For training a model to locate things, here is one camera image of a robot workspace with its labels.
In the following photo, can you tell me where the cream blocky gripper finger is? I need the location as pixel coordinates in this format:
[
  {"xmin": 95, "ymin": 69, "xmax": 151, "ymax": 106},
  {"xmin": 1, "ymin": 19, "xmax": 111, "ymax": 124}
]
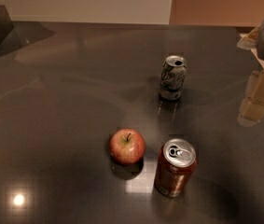
[{"xmin": 237, "ymin": 70, "xmax": 264, "ymax": 127}]

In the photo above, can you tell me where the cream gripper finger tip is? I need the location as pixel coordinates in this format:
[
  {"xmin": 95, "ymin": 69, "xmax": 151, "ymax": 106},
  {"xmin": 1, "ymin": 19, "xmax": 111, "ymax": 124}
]
[{"xmin": 237, "ymin": 27, "xmax": 260, "ymax": 50}]

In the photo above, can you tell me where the white green 7up can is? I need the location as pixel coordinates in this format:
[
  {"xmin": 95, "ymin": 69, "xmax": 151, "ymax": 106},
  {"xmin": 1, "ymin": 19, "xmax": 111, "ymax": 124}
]
[{"xmin": 160, "ymin": 55, "xmax": 187, "ymax": 101}]

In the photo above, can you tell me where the red soda can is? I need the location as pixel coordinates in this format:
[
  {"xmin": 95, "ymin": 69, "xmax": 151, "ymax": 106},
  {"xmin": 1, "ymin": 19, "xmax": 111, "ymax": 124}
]
[{"xmin": 154, "ymin": 138, "xmax": 197, "ymax": 198}]

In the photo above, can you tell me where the red apple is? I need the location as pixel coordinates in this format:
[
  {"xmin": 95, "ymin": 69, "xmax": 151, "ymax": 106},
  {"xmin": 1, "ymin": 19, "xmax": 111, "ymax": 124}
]
[{"xmin": 109, "ymin": 129, "xmax": 146, "ymax": 165}]

